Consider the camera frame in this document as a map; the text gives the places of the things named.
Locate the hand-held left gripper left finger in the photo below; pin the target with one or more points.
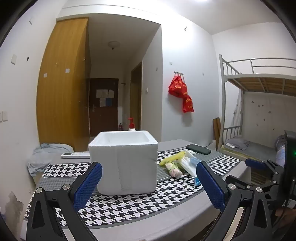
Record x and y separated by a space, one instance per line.
89 183

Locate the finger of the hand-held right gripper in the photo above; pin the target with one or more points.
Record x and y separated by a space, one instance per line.
238 180
253 162

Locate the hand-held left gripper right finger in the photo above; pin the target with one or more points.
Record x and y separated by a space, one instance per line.
211 187

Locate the blue face mask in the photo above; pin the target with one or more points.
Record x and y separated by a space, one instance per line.
188 164

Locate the white foam box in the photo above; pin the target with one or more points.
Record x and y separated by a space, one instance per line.
124 162

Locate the person's right hand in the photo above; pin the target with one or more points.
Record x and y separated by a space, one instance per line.
288 213

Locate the grey folded blanket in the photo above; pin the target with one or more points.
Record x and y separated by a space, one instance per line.
239 142

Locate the white remote control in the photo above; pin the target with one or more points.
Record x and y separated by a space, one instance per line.
75 155

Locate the black smartphone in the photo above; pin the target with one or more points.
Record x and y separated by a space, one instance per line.
198 149

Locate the houndstooth bed sheet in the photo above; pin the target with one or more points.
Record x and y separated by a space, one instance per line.
129 206

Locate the wooden boards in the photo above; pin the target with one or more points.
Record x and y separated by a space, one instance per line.
216 132

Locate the pale blue crumpled cloth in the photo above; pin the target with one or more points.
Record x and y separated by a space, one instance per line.
46 157

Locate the white hanging cloth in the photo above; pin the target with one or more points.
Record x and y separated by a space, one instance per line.
237 111

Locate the red fire extinguisher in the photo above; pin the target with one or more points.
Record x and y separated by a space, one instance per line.
120 127

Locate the dark brown entrance door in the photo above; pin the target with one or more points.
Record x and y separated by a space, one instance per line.
104 115

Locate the white red pump bottle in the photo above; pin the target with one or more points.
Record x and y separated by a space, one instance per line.
131 126

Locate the metal bunk bed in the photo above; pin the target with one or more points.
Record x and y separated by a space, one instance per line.
261 83

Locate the blue white paper notice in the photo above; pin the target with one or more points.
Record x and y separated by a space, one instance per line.
105 102

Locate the red plastic bag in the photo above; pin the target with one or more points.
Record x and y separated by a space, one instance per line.
177 87
188 104

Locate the wooden wardrobe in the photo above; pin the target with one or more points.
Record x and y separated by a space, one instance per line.
62 92

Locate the wooden side door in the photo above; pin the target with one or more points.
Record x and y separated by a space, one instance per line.
136 97

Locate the round ceiling lamp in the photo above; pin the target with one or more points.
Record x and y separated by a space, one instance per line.
113 44

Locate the white double wall switch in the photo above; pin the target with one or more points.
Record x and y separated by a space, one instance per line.
3 115

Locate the metal wall hook rack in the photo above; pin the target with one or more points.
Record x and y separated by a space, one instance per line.
179 73

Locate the white wall switch plate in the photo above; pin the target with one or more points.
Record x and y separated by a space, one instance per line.
13 59

